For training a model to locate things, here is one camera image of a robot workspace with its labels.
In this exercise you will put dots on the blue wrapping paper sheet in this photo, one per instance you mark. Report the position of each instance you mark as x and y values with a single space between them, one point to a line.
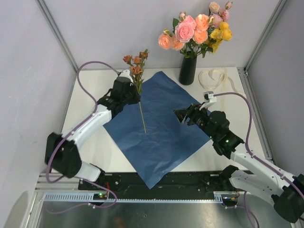
150 135

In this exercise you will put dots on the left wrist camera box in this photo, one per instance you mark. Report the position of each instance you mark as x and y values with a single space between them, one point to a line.
127 74

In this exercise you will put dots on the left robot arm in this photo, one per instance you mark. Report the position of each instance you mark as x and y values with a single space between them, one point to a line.
62 150

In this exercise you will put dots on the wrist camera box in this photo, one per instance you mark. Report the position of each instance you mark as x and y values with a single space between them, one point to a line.
209 100
127 74

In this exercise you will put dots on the small peach flower stem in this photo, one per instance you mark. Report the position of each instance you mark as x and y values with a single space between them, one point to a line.
200 42

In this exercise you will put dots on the black cone vase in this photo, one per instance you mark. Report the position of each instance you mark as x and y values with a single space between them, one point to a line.
187 71

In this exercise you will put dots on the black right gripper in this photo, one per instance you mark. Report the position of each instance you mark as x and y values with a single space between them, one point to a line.
191 112

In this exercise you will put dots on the pink leafy flower stem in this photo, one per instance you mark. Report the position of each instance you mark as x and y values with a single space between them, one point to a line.
168 40

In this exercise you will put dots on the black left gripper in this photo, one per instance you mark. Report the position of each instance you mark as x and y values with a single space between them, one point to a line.
136 98

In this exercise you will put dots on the yellow rose stem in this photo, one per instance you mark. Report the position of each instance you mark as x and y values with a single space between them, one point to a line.
217 36

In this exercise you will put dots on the brown dried rose stem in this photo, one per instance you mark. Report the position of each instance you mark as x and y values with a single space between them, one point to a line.
136 66

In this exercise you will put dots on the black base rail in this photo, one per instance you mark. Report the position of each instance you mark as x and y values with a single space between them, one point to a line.
173 186

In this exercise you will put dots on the cream printed ribbon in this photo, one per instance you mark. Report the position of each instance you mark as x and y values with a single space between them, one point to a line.
220 76

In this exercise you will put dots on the large pink rose stem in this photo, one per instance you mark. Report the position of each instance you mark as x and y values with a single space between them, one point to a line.
183 31

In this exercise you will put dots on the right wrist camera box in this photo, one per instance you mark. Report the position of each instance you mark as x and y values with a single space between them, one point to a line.
209 100

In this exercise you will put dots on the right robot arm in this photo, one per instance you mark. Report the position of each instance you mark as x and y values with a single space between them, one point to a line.
282 190

